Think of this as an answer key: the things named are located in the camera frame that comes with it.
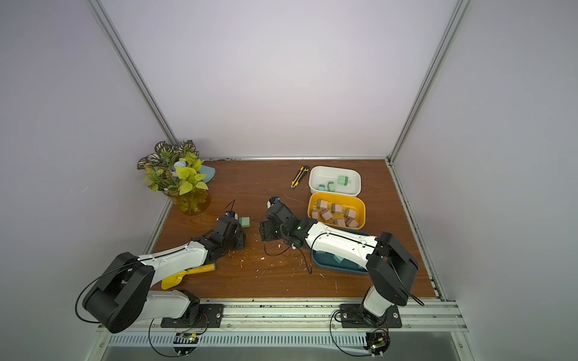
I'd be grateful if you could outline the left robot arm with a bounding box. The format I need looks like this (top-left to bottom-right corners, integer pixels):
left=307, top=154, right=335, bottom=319
left=76, top=211, right=246, bottom=334

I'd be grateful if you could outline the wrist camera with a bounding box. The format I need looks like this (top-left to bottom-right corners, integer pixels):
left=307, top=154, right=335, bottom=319
left=225, top=210, right=238, bottom=220
left=267, top=196, right=280, bottom=208

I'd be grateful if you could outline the yellow toy shovel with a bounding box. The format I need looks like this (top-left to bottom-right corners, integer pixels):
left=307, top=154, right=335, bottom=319
left=161, top=264, right=216, bottom=290

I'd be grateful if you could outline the artificial plant in amber vase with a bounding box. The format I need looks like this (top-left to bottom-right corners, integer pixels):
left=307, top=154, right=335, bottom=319
left=137, top=140, right=210, bottom=216

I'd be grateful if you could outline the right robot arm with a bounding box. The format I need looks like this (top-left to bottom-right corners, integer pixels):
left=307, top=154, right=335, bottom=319
left=260, top=200, right=419, bottom=317

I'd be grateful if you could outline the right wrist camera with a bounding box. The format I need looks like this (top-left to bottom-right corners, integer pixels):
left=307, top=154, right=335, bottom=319
left=267, top=196, right=280, bottom=208

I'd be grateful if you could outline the white storage box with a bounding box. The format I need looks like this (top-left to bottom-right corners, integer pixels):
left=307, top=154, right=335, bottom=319
left=309, top=165, right=361, bottom=197

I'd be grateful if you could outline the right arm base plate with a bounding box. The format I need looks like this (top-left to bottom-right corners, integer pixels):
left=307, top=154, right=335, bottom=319
left=334, top=303, right=403, bottom=329

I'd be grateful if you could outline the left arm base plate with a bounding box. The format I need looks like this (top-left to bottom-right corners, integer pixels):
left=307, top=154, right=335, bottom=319
left=160, top=304, right=224, bottom=329

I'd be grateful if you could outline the dark teal storage box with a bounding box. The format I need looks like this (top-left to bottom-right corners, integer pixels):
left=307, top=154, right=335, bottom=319
left=306, top=223, right=377, bottom=275

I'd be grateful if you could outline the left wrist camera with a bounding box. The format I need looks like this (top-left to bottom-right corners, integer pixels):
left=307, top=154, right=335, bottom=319
left=225, top=210, right=238, bottom=220

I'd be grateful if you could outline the light blue oval object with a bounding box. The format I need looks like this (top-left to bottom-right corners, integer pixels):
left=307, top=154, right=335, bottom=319
left=199, top=165, right=216, bottom=184

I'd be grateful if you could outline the yellow storage box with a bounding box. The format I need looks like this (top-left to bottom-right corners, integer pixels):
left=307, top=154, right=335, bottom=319
left=307, top=193, right=366, bottom=230

